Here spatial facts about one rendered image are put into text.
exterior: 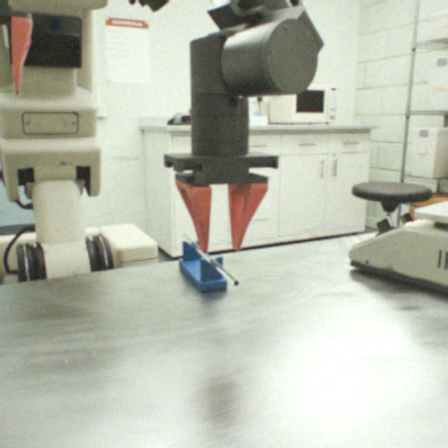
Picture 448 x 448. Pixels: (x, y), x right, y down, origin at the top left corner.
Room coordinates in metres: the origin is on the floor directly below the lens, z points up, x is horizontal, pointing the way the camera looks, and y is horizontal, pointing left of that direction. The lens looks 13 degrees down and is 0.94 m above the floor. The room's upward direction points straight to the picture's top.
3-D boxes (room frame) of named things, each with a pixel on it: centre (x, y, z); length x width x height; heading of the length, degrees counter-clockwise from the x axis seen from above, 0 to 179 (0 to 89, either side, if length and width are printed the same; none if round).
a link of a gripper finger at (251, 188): (0.45, 0.00, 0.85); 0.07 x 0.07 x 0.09; 19
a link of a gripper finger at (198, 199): (0.45, 0.01, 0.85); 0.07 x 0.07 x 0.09; 19
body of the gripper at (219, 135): (0.45, 0.00, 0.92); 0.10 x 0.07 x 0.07; 109
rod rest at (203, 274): (0.53, 0.03, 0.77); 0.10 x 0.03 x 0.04; 20
